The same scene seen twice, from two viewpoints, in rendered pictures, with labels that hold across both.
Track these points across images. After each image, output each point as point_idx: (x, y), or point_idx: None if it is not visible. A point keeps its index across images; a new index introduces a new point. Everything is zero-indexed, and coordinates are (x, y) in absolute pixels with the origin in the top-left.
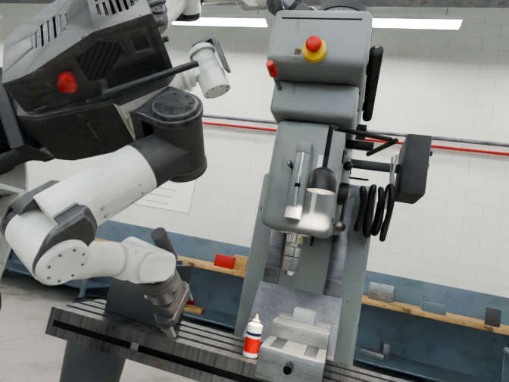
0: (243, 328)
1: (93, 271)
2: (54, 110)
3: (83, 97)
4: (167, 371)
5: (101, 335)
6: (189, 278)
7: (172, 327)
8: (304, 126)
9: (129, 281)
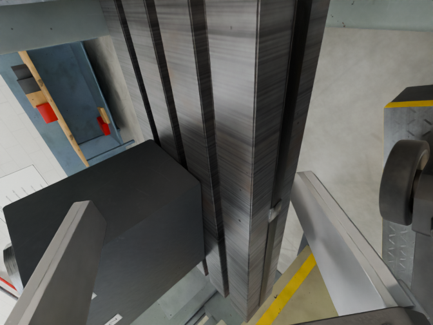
0: (75, 19)
1: None
2: None
3: None
4: (307, 111)
5: (266, 261)
6: (44, 190)
7: (374, 273)
8: None
9: (147, 286)
